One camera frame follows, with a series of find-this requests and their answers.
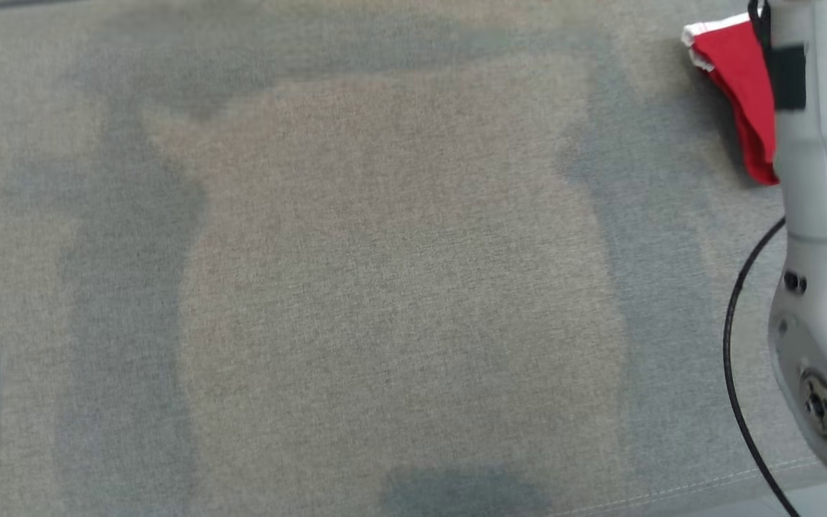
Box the red and white sports shirt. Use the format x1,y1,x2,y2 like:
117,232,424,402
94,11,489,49
681,16,780,186

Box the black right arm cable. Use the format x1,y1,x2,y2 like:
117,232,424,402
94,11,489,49
722,215,803,517

